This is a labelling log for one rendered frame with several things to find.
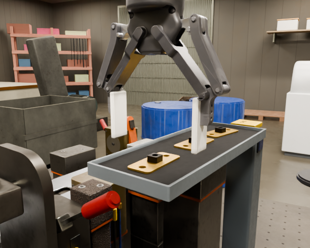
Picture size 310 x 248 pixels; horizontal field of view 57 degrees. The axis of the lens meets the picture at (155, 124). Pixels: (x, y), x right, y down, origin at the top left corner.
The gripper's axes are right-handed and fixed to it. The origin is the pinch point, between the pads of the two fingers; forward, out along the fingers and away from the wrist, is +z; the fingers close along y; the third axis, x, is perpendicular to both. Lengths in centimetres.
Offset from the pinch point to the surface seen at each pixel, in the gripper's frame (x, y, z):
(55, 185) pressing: -8.7, 36.8, 20.0
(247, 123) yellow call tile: -35.6, -2.0, 4.1
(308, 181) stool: -163, -4, 63
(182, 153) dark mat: -6.3, -0.9, 4.0
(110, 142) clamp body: -45, 52, 20
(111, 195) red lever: 10.8, -1.6, 4.3
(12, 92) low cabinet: -325, 634, 53
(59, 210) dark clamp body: 7.6, 12.5, 12.0
